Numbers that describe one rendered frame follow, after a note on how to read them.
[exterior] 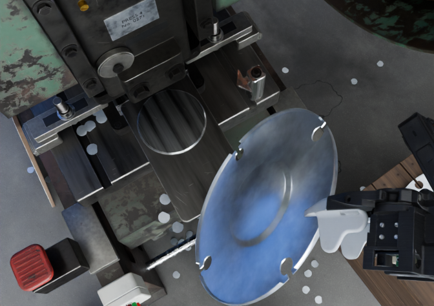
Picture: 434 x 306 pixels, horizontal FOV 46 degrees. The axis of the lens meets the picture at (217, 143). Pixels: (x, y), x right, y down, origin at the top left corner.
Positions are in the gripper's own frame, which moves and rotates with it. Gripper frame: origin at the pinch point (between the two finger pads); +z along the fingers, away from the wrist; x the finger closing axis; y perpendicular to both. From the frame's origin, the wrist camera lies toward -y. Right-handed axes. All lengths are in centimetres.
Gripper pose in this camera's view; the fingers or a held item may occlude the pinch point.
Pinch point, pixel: (318, 208)
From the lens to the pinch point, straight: 62.9
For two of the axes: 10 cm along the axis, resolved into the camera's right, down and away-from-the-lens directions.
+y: -1.4, 9.4, -3.0
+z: -6.8, 1.3, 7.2
